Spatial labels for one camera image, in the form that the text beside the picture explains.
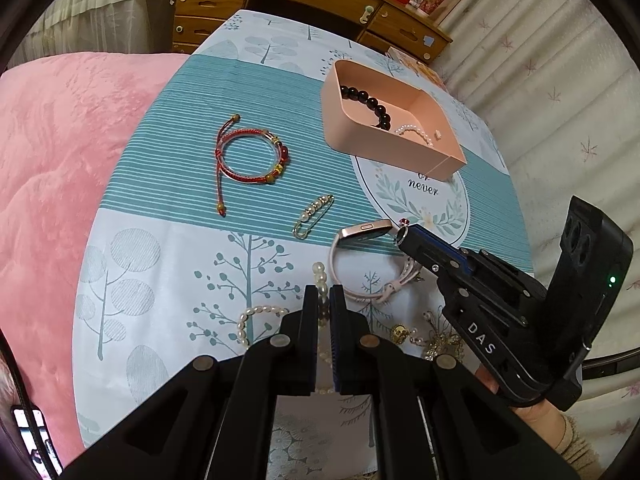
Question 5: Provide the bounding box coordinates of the small white pearl bracelet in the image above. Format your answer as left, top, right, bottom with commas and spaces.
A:
394, 124, 435, 148

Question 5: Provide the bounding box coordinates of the white sheer curtain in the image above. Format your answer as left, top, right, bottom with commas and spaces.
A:
32, 0, 182, 57

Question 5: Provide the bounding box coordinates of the pink smart band watch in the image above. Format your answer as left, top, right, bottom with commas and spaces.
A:
327, 219, 426, 303

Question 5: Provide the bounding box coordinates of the floral print curtain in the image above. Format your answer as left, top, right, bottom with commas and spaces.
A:
435, 0, 640, 461

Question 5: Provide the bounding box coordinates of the gold crystal hair comb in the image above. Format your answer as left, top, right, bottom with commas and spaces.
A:
422, 310, 467, 362

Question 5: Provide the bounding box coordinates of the pink blanket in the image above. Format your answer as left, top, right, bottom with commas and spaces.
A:
0, 52, 193, 461

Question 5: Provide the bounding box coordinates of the pearl safety pin brooch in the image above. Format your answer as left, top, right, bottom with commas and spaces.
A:
291, 193, 336, 237

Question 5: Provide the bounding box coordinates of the long pearl necklace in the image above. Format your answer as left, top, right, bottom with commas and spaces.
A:
237, 260, 341, 396

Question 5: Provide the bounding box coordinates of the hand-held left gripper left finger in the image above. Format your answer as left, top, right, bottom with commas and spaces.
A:
60, 285, 321, 480

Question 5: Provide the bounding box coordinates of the person's right forearm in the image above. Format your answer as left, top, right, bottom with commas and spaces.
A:
542, 410, 603, 478

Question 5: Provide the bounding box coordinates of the stack of books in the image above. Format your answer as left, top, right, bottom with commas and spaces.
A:
386, 46, 447, 92

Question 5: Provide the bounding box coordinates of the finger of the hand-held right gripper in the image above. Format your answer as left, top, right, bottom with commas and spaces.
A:
464, 249, 535, 297
396, 224, 474, 287

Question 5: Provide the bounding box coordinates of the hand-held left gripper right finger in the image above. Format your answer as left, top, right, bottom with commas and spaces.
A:
327, 285, 581, 480

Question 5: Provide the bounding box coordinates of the black bead bracelet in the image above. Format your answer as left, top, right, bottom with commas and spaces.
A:
340, 85, 393, 131

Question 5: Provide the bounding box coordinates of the pink jewelry box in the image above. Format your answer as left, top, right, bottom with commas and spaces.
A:
320, 59, 468, 181

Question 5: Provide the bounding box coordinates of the red cord bracelet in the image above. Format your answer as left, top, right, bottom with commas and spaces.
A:
215, 115, 292, 218

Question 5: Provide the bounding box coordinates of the smartphone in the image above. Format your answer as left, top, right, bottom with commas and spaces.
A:
11, 404, 64, 477

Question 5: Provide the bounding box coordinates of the person's right hand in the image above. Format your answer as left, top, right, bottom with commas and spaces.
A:
475, 365, 567, 433

